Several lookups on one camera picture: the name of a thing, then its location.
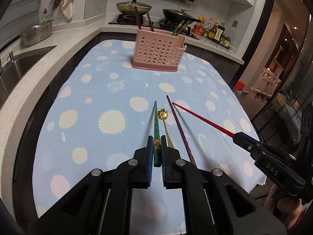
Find green chopstick group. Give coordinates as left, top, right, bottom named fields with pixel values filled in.
left=171, top=20, right=185, bottom=36
left=153, top=101, right=162, bottom=167

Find maroon chopstick group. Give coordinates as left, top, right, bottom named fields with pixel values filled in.
left=166, top=95, right=196, bottom=166
left=146, top=12, right=154, bottom=32

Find red chopstick group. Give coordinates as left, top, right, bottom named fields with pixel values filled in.
left=172, top=102, right=234, bottom=138

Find brown chopstick group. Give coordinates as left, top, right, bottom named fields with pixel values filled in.
left=176, top=21, right=190, bottom=36

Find dark brown chopstick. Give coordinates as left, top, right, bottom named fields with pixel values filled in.
left=133, top=5, right=141, bottom=29

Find person's right hand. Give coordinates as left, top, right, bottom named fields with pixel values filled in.
left=263, top=184, right=305, bottom=234

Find gold flower spoon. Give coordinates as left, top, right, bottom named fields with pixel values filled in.
left=157, top=109, right=174, bottom=149

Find red bag on floor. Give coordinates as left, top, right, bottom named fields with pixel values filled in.
left=232, top=81, right=246, bottom=92

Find white cabinet furniture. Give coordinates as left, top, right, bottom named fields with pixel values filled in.
left=250, top=68, right=281, bottom=98

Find blue patterned tablecloth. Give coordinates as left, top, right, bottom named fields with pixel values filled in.
left=33, top=39, right=267, bottom=235

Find dark jars at end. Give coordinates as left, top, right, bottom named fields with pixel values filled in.
left=219, top=35, right=231, bottom=50

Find pink perforated utensil holder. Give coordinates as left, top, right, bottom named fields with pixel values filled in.
left=132, top=27, right=186, bottom=72

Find dark soy sauce bottle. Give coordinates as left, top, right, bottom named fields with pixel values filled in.
left=213, top=22, right=225, bottom=43

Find brown sauce bottle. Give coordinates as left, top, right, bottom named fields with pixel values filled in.
left=207, top=19, right=219, bottom=40

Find small green-label jar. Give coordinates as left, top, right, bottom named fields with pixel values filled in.
left=203, top=29, right=210, bottom=38

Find clear plastic bottle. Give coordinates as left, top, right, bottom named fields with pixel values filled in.
left=204, top=17, right=214, bottom=30

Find black wok with lid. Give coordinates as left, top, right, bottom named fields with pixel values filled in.
left=162, top=9, right=198, bottom=23

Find black gas stove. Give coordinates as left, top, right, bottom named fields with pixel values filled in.
left=108, top=14, right=192, bottom=36

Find brass wok with lid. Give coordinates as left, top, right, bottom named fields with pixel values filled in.
left=116, top=0, right=152, bottom=15

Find stainless steel sink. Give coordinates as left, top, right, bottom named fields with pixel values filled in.
left=1, top=46, right=56, bottom=106

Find steel colander bowl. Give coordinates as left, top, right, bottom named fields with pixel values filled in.
left=22, top=20, right=54, bottom=47

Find green dish soap bottle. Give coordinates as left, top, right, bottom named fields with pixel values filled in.
left=41, top=9, right=50, bottom=23

